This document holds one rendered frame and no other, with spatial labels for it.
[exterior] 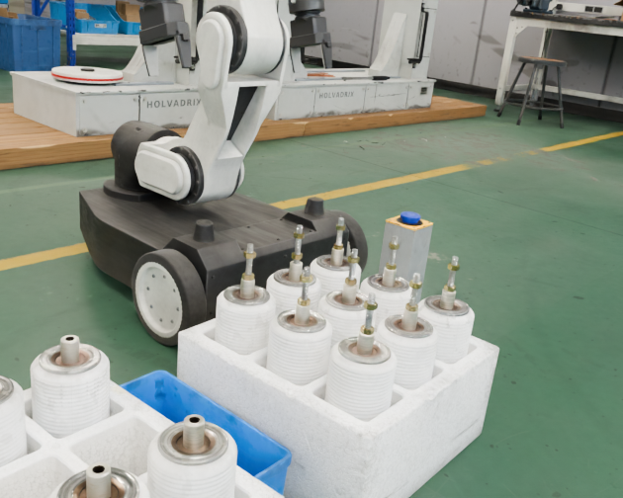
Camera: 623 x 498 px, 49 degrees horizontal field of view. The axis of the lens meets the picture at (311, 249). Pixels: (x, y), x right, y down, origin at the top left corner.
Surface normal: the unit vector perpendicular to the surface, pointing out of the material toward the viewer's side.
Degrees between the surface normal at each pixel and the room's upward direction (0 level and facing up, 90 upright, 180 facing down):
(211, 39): 90
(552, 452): 0
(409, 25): 90
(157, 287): 90
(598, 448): 0
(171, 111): 90
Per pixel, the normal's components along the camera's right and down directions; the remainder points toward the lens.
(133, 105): 0.73, 0.30
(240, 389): -0.64, 0.21
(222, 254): 0.59, -0.44
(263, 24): 0.71, -0.11
